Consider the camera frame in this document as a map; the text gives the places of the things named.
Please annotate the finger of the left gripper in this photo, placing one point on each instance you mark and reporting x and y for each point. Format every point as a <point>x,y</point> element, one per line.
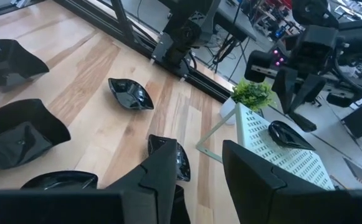
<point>311,90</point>
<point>283,87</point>

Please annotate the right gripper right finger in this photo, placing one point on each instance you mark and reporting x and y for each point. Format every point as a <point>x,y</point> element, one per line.
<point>255,193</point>

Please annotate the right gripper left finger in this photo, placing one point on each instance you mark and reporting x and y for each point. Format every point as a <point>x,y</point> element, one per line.
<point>155,193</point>

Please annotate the black glossy wavy plate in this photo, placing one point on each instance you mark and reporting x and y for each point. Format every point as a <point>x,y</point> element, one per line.
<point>9,62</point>
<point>184,214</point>
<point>184,165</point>
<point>59,182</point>
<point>21,140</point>

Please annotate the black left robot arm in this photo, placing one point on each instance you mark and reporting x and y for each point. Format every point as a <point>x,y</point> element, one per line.
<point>180,34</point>

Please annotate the black eye-shaped plate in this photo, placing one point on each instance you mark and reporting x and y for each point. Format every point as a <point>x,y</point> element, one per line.
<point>131,93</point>

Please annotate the green plant in white pot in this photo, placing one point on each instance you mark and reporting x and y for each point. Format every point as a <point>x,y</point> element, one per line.
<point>252,93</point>

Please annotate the pale green perforated metal shelf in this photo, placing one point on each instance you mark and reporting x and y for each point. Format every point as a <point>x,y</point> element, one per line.
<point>261,146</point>

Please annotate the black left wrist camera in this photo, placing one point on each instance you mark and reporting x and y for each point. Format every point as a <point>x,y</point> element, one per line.
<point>257,67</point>

